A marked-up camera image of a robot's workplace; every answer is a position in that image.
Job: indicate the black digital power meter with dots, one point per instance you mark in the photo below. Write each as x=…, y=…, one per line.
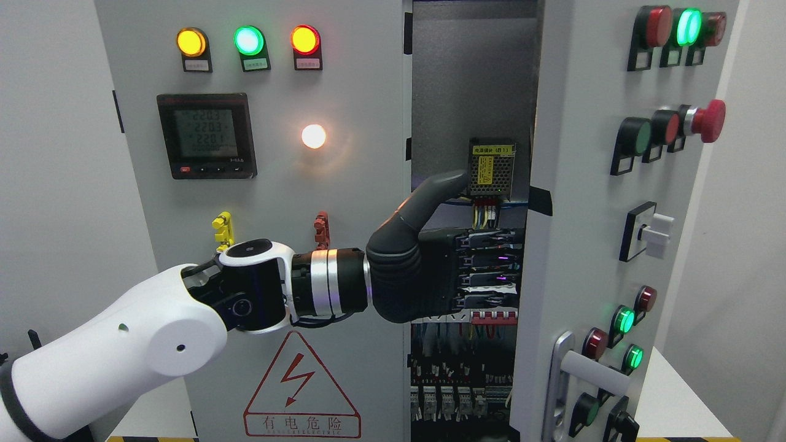
x=207, y=135

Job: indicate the white selector switch right door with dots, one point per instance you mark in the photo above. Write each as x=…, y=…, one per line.
x=645, y=232

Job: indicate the red indicator light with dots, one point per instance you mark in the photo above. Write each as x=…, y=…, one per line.
x=306, y=45

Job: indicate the yellow terminal connector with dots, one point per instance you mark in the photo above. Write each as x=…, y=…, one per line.
x=223, y=231

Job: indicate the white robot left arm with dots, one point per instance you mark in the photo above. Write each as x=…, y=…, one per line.
x=172, y=325

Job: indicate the grey cabinet door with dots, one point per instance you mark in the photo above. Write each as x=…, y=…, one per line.
x=358, y=177
x=611, y=76

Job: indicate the red electric warning sticker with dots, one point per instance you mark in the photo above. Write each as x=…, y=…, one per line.
x=299, y=398

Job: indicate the red terminal connector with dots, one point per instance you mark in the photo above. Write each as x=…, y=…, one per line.
x=322, y=231

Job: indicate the green indicator light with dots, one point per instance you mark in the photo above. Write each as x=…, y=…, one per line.
x=252, y=48

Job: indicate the metal mesh power supply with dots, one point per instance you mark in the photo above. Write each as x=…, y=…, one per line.
x=491, y=165

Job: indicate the yellow indicator light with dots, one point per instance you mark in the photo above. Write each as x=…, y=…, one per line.
x=194, y=47

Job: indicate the silver door handle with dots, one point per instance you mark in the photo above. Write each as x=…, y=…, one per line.
x=567, y=363

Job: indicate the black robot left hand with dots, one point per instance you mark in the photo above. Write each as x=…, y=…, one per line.
x=417, y=273

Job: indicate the red emergency stop button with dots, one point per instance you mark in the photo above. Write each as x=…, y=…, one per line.
x=707, y=122

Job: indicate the white socket breaker row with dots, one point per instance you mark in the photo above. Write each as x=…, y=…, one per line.
x=496, y=316

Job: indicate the white glowing indicator light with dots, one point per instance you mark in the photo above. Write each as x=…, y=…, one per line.
x=313, y=136

